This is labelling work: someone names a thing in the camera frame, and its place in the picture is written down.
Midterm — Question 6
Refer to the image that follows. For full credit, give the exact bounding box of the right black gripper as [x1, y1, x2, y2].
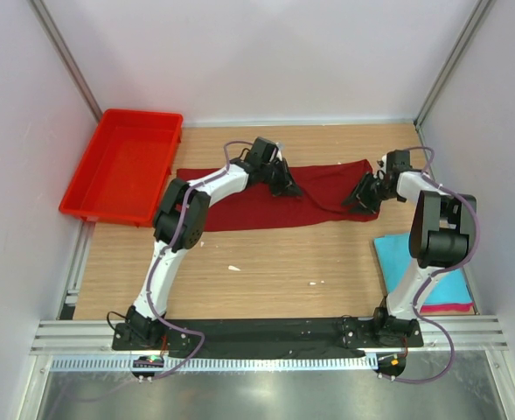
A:
[341, 171, 400, 216]

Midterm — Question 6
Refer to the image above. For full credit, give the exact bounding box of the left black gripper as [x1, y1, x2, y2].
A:
[261, 158, 303, 198]

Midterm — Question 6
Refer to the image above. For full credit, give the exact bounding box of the dark red t-shirt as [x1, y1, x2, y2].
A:
[176, 159, 383, 233]

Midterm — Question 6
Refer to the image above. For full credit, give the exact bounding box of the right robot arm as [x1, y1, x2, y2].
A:
[342, 149, 479, 348]

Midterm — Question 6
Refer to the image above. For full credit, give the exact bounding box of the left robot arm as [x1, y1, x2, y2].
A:
[113, 137, 303, 350]

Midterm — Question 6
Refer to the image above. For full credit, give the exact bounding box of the folded blue t-shirt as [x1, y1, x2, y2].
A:
[372, 234, 475, 307]

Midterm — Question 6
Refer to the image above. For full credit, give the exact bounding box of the red plastic bin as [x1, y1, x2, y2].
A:
[59, 108, 183, 228]

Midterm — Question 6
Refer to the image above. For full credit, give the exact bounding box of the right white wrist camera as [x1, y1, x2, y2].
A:
[377, 153, 388, 172]

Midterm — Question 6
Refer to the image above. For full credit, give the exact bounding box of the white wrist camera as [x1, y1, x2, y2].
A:
[275, 143, 284, 160]
[377, 153, 388, 172]

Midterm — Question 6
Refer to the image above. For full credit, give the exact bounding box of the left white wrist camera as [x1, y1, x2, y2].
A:
[275, 143, 284, 160]

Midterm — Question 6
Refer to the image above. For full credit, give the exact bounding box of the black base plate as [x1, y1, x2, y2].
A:
[112, 316, 424, 360]

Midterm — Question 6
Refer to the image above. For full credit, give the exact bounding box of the white slotted cable duct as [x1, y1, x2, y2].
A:
[51, 353, 378, 373]

